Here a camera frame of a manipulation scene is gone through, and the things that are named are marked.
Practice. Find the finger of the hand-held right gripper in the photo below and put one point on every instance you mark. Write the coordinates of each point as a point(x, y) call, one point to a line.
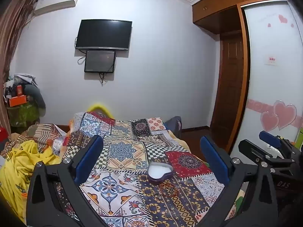
point(251, 147)
point(269, 136)

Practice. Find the yellow cloth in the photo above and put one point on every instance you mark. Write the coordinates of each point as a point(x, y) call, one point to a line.
point(21, 160)

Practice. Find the brown wooden door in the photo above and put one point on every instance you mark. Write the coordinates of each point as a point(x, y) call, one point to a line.
point(228, 82)

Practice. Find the pile of clutter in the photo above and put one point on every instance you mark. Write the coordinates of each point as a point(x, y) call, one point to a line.
point(16, 82)

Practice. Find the yellow fleece blanket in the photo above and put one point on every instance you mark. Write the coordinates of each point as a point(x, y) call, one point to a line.
point(177, 140)

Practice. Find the large black wall television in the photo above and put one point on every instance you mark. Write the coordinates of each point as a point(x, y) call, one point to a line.
point(103, 34)

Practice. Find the white air conditioner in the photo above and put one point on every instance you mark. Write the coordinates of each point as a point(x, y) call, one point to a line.
point(54, 3)

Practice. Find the grey garment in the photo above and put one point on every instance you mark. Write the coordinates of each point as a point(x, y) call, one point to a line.
point(35, 97)

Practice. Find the red object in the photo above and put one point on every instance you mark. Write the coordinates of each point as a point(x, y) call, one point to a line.
point(3, 134)

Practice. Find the orange box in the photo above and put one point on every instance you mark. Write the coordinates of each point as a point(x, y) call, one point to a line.
point(17, 101)

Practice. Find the white paper label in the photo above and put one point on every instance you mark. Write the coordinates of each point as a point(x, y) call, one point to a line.
point(271, 59)

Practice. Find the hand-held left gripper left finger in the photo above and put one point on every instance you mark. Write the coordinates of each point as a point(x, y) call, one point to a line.
point(88, 158)

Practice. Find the wooden overhead cabinet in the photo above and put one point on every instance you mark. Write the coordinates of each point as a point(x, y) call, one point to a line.
point(220, 2)

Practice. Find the striped brown orange blanket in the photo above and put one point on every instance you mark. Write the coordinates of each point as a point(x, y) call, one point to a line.
point(42, 134)

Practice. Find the green bottle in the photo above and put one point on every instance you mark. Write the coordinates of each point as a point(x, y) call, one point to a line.
point(300, 139)

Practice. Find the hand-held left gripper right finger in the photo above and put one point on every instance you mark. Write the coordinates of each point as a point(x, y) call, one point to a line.
point(215, 160)

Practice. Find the striped brown curtain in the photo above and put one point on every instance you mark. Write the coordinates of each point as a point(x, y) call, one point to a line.
point(11, 40)

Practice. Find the green patterned cloth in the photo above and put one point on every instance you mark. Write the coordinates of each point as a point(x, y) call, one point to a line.
point(23, 115)

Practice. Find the colourful patchwork blanket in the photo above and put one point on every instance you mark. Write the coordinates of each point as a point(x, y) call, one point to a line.
point(132, 151)

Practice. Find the purple heart-shaped jewelry box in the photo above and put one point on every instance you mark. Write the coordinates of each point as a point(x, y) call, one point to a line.
point(159, 173)

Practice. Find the yellow fuzzy object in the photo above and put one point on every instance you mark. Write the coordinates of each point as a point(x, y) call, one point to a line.
point(99, 106)

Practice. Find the small black wall monitor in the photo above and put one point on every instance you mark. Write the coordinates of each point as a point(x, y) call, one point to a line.
point(99, 61)

